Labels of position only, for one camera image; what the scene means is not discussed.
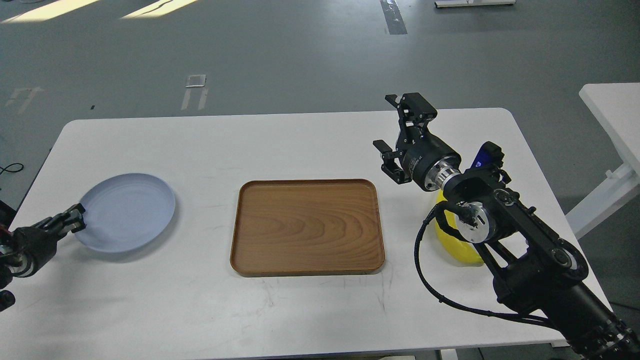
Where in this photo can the yellow banana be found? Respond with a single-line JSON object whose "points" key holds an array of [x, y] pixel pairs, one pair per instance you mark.
{"points": [[461, 251]]}

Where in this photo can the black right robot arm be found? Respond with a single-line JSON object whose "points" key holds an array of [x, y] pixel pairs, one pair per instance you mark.
{"points": [[536, 274]]}

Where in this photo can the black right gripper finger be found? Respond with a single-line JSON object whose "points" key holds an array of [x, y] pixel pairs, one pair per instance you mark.
{"points": [[389, 165], [414, 115]]}

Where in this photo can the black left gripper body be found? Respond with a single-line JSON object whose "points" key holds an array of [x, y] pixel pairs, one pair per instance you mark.
{"points": [[36, 246]]}

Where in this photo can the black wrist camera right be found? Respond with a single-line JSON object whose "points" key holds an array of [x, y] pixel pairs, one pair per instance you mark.
{"points": [[489, 154]]}

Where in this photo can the white furniture base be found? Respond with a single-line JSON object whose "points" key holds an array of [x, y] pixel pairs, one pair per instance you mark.
{"points": [[442, 4]]}

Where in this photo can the white floor plate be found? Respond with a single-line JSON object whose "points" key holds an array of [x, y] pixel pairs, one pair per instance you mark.
{"points": [[196, 81]]}

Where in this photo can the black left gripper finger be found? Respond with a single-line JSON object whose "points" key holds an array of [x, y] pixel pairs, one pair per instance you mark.
{"points": [[72, 225], [56, 221]]}

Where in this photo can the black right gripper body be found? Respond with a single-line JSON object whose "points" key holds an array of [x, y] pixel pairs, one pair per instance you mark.
{"points": [[427, 161]]}

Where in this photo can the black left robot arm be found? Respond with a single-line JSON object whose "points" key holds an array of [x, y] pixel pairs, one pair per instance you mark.
{"points": [[9, 258]]}

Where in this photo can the light blue plate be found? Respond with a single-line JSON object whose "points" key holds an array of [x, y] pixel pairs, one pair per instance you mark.
{"points": [[126, 212]]}

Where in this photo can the brown wooden tray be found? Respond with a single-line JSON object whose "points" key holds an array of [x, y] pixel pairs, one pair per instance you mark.
{"points": [[307, 227]]}

